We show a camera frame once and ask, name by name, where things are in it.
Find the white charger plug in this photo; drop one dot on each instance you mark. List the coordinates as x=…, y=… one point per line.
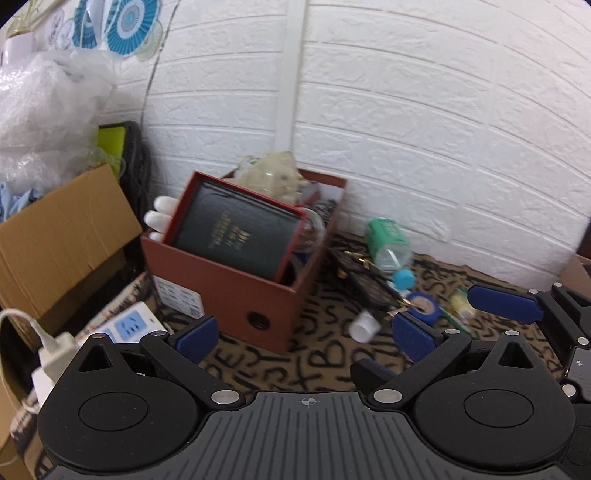
x=56, y=353

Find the clear plastic bag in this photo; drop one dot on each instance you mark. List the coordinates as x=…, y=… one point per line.
x=51, y=102

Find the green label water bottle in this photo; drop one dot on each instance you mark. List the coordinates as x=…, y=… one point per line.
x=391, y=252

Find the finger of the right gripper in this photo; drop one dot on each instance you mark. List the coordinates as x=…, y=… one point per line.
x=368, y=375
x=505, y=303

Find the green snack pack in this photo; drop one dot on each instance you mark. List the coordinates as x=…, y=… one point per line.
x=458, y=310

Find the light blue cloth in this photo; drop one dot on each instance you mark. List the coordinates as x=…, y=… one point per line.
x=12, y=204

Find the cardboard box right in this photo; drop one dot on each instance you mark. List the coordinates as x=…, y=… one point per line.
x=576, y=275

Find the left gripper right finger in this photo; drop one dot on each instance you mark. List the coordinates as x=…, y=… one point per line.
x=433, y=353

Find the black patterned wallet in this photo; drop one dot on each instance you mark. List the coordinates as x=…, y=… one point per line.
x=370, y=283

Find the large cardboard box left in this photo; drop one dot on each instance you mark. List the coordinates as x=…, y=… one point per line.
x=60, y=250

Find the white rubber glove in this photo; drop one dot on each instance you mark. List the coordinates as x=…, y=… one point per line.
x=158, y=218

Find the clear glass cup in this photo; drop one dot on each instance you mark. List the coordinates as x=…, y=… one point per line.
x=312, y=233

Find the blue tape roll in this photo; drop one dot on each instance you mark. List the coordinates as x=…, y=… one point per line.
x=424, y=307

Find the translucent plastic strainer bowl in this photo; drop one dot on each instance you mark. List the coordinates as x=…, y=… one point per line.
x=274, y=175

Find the lettered brown table cloth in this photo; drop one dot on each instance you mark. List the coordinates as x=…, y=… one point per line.
x=319, y=351

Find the blue fan decoration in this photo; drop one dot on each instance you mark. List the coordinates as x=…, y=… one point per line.
x=128, y=28

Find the brown shoe box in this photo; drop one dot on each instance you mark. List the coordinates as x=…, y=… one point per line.
x=248, y=308

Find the black green bag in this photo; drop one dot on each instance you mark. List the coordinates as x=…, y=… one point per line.
x=124, y=142

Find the red tray black insert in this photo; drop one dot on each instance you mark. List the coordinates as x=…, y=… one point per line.
x=235, y=227

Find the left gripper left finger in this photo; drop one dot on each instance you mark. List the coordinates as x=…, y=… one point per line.
x=177, y=357

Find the white plant pot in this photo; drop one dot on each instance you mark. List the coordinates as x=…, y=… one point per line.
x=18, y=47

